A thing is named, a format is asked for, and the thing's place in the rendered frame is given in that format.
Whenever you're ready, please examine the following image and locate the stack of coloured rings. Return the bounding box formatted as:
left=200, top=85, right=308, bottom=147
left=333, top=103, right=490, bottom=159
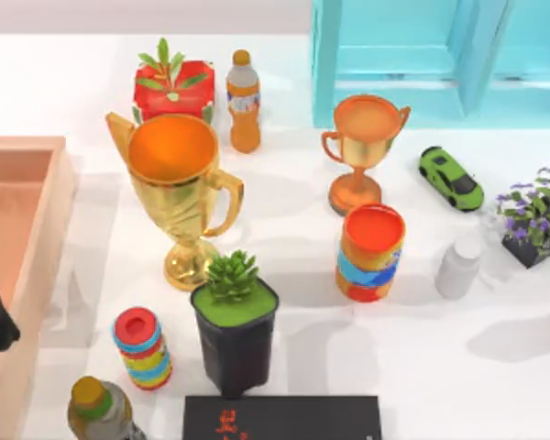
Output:
left=112, top=307, right=173, bottom=391

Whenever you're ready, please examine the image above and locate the salmon shallow box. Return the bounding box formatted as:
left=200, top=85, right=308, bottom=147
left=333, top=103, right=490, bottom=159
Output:
left=0, top=135, right=76, bottom=440

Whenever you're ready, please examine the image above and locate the light blue rack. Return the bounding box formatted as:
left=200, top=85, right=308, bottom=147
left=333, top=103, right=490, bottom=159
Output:
left=310, top=0, right=550, bottom=130

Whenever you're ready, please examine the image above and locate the black pot with succulent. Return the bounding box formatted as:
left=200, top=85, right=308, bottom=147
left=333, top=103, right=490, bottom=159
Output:
left=190, top=249, right=279, bottom=400

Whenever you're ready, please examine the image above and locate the large gold trophy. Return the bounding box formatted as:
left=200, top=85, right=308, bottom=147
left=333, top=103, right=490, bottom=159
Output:
left=104, top=111, right=246, bottom=292

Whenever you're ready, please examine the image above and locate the olive cap bottle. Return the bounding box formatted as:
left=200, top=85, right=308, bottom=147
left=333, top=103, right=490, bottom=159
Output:
left=67, top=376, right=144, bottom=440

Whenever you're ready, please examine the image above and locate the black book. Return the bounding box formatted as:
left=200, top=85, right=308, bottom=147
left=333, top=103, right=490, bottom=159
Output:
left=181, top=395, right=383, bottom=440

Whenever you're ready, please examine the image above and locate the orange drink bottle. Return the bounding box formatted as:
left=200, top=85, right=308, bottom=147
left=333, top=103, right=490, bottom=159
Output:
left=225, top=49, right=262, bottom=155

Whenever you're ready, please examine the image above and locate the green toy car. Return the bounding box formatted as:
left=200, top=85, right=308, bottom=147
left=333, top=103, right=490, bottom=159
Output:
left=417, top=146, right=486, bottom=213

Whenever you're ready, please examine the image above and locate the red plant pot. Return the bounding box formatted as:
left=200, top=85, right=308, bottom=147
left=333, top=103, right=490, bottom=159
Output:
left=130, top=37, right=216, bottom=126

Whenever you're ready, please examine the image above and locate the purple flower plant pot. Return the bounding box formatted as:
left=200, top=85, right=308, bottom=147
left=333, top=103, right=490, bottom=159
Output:
left=495, top=165, right=550, bottom=270

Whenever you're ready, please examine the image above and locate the orange and blue can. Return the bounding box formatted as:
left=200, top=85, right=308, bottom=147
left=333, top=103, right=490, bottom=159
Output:
left=335, top=203, right=407, bottom=304

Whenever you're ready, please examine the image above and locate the white bottle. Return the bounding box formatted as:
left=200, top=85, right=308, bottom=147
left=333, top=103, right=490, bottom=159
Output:
left=434, top=238, right=482, bottom=300

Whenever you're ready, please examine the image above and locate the small gold trophy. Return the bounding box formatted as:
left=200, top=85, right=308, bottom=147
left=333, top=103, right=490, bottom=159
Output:
left=321, top=93, right=413, bottom=217

